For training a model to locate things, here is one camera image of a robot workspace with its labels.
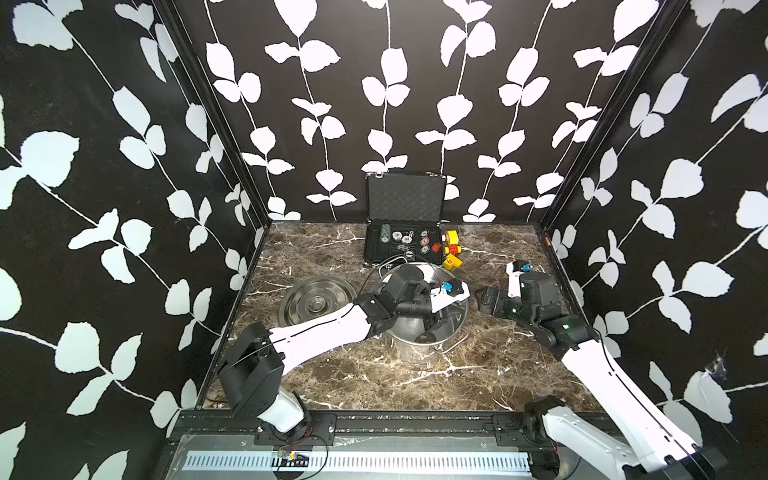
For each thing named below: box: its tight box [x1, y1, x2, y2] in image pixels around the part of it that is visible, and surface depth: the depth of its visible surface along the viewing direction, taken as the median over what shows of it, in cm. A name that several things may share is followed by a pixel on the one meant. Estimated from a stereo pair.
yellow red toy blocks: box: [444, 230, 463, 271], surface depth 112 cm
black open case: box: [363, 172, 446, 268], surface depth 113 cm
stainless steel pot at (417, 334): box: [378, 256, 469, 357], surface depth 66 cm
